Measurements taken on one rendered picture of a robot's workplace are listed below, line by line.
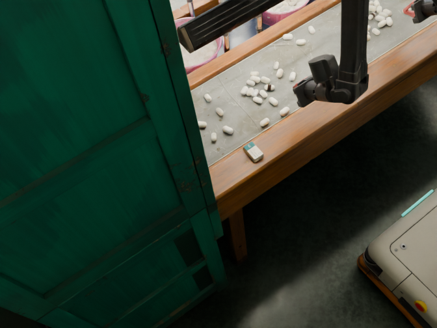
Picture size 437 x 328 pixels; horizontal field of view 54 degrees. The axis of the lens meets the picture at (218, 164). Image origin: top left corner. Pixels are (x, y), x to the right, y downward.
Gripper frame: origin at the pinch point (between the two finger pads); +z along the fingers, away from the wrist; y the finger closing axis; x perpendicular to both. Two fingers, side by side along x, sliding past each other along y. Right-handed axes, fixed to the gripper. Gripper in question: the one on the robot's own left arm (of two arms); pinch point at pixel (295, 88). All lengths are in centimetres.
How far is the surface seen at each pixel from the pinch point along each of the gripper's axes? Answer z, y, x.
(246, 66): 27.9, 0.1, -7.6
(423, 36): 3, -56, 10
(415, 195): 29, -52, 88
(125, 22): -54, 49, -40
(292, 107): 8.9, -1.0, 8.1
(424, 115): 52, -91, 69
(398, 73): -2.4, -36.3, 14.2
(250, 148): 0.8, 21.7, 8.9
